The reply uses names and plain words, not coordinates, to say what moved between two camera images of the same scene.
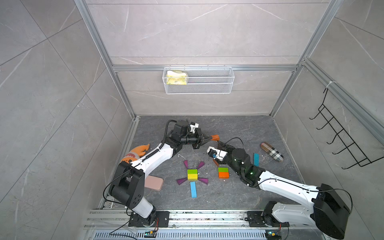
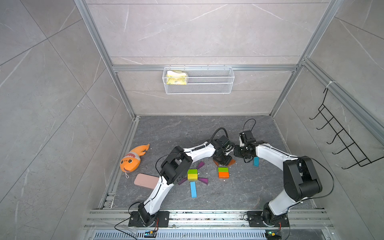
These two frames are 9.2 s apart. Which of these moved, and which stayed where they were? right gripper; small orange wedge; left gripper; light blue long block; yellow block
Moved: right gripper; left gripper; small orange wedge
Stayed: light blue long block; yellow block
